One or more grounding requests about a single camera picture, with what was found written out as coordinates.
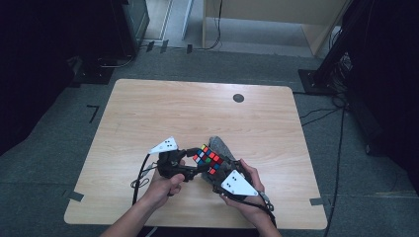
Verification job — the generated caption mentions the black floor base plate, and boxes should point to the black floor base plate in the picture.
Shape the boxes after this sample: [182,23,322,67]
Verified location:
[69,54,116,86]

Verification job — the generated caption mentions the thin black hanging cable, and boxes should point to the thin black hanging cable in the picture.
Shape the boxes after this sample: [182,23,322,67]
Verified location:
[193,0,224,51]

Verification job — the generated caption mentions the light wooden cabinet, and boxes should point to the light wooden cabinet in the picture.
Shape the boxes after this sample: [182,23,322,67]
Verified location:
[202,0,351,57]

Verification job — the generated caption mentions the long black floor cable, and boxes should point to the long black floor cable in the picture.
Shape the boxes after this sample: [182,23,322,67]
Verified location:
[323,107,347,237]

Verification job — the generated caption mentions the grey knitted cloth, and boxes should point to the grey knitted cloth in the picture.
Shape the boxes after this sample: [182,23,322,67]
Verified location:
[200,135,239,186]

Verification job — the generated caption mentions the dark curtain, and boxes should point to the dark curtain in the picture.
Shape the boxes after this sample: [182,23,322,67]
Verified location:
[0,0,125,157]
[342,0,419,198]

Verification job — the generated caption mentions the person's right hand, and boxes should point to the person's right hand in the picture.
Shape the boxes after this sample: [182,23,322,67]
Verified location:
[219,158,269,225]

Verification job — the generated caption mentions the person's left hand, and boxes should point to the person's left hand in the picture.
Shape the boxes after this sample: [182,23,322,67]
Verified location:
[143,159,187,210]

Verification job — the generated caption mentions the multicoloured puzzle cube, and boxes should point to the multicoloured puzzle cube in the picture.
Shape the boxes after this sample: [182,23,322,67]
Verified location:
[192,143,225,176]

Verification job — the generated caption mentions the black metal stand with base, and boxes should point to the black metal stand with base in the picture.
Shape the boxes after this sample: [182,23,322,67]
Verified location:
[297,0,365,97]

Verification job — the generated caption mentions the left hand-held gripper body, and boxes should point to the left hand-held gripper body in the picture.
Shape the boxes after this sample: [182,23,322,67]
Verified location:
[147,136,200,183]

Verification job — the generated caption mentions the right hand-held gripper cable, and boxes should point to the right hand-held gripper cable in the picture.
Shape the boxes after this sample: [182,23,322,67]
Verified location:
[228,191,278,229]

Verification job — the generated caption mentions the hand-held gripper cable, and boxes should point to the hand-held gripper cable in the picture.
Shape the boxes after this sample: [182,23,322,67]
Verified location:
[130,152,160,207]
[228,191,278,229]

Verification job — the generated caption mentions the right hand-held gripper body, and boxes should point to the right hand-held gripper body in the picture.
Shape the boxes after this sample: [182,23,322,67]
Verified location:
[211,160,262,199]

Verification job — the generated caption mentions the left hand-held gripper cable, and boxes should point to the left hand-held gripper cable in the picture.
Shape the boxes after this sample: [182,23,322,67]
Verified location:
[130,152,160,207]

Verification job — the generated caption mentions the pair of black floor cables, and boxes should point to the pair of black floor cables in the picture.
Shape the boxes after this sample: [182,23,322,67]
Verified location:
[299,107,344,127]

